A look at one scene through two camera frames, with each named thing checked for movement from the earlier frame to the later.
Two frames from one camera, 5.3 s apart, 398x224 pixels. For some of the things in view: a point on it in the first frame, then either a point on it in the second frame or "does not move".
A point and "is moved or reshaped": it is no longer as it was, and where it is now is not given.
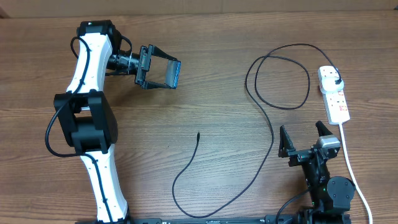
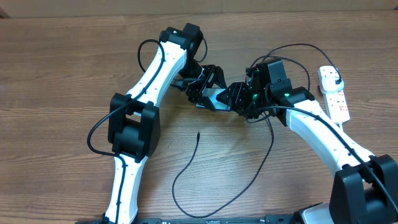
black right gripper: [285, 149] to [237, 92]
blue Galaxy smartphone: [172, 73] is moved or reshaped
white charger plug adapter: [328, 84] does not move
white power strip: [336, 104] does not move
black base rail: [272, 219] does not move
